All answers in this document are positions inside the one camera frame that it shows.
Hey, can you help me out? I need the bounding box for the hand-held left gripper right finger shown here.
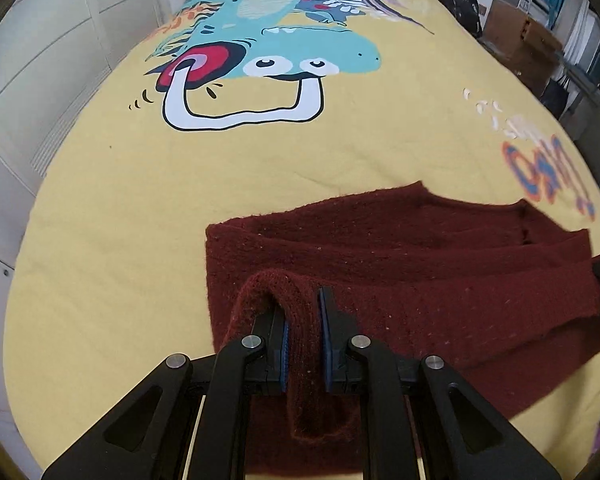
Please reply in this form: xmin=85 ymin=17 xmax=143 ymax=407
xmin=317 ymin=287 xmax=561 ymax=480

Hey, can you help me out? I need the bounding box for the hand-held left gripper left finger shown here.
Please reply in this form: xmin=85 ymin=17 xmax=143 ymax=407
xmin=42 ymin=305 xmax=291 ymax=480

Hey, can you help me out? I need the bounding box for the black backpack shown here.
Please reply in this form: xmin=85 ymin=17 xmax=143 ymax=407
xmin=436 ymin=0 xmax=483 ymax=38

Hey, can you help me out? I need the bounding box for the dark red knitted sweater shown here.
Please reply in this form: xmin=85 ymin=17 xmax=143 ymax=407
xmin=205 ymin=180 xmax=600 ymax=476

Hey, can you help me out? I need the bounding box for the dark tote bag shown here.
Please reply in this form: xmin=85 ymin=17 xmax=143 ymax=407
xmin=542 ymin=77 xmax=571 ymax=118

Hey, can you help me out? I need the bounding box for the yellow cartoon printed blanket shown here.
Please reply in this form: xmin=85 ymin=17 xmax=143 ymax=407
xmin=2 ymin=0 xmax=600 ymax=480

